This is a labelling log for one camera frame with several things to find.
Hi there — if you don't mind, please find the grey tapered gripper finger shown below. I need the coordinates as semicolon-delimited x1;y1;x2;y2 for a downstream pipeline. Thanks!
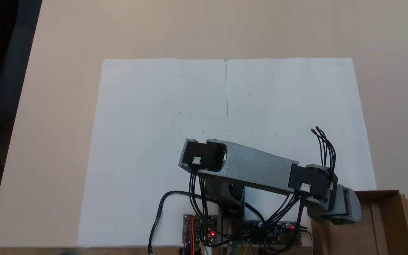
346;187;363;226

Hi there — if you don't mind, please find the brown cardboard box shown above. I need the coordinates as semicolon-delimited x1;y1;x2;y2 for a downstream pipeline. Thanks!
310;190;408;255

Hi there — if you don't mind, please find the blue circuit board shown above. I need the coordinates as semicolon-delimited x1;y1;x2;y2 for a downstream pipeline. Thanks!
246;220;302;245

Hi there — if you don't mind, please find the white paper sheet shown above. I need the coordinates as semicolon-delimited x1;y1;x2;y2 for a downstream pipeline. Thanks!
77;58;228;248
225;57;377;248

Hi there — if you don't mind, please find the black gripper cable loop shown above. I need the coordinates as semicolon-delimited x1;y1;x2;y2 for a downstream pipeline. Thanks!
311;126;336;185

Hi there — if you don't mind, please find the long black arm cable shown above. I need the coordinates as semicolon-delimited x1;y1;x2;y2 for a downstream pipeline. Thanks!
238;191;308;238

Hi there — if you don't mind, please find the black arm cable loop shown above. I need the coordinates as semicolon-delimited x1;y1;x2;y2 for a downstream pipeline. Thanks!
188;166;212;245

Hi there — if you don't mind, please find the red jumper wire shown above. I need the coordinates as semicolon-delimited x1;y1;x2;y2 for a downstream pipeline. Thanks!
188;217;195;255

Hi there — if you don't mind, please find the black cable on table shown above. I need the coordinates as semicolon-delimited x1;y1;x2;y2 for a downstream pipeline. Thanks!
148;191;222;255

